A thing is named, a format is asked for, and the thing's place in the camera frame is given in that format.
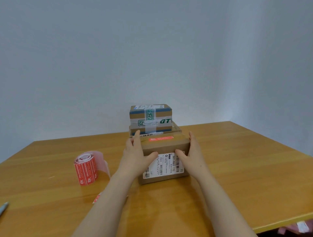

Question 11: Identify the person's right hand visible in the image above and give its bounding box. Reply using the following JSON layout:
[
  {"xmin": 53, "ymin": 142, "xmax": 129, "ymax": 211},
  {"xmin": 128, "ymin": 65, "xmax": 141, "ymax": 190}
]
[{"xmin": 174, "ymin": 131, "xmax": 211, "ymax": 180}]

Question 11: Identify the person's left hand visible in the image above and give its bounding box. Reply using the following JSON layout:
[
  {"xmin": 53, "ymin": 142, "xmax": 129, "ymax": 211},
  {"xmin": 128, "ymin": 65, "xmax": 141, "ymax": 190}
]
[{"xmin": 117, "ymin": 130, "xmax": 159, "ymax": 179}]

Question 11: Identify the cardboard box with torn tape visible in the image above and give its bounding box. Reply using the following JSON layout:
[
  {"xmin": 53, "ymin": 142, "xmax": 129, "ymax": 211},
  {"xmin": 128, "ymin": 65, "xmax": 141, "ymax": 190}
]
[{"xmin": 138, "ymin": 133, "xmax": 191, "ymax": 185}]

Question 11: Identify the wide cardboard box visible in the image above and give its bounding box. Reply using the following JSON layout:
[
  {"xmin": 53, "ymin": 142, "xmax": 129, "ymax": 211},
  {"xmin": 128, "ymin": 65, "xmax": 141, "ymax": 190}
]
[{"xmin": 129, "ymin": 122, "xmax": 183, "ymax": 138}]

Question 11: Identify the single red label paper sticker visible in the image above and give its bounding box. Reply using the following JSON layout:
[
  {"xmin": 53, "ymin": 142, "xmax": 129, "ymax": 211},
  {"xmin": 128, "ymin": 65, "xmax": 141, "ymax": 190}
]
[{"xmin": 148, "ymin": 135, "xmax": 174, "ymax": 142}]

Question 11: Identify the box with green GT tape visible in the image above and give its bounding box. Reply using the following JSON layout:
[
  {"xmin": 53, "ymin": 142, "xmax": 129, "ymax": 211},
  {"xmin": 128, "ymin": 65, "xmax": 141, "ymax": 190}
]
[{"xmin": 129, "ymin": 104, "xmax": 173, "ymax": 130}]

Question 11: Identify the roll of red stickers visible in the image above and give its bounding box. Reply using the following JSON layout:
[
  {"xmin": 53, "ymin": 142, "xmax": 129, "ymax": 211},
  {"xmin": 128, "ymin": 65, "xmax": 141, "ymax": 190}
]
[{"xmin": 74, "ymin": 150, "xmax": 111, "ymax": 186}]

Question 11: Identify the person's left forearm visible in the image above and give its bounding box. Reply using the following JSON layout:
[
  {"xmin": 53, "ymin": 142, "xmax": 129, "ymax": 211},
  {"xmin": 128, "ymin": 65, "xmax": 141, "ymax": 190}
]
[{"xmin": 72, "ymin": 172, "xmax": 137, "ymax": 237}]

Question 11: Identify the person's right forearm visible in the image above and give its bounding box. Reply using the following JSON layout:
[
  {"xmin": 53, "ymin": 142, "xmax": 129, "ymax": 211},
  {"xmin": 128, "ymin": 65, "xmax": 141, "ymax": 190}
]
[{"xmin": 195, "ymin": 171, "xmax": 259, "ymax": 237}]

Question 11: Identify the white tag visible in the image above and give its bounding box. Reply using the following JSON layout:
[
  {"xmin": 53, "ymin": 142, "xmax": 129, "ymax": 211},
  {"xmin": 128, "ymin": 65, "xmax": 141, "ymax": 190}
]
[{"xmin": 296, "ymin": 221, "xmax": 310, "ymax": 234}]

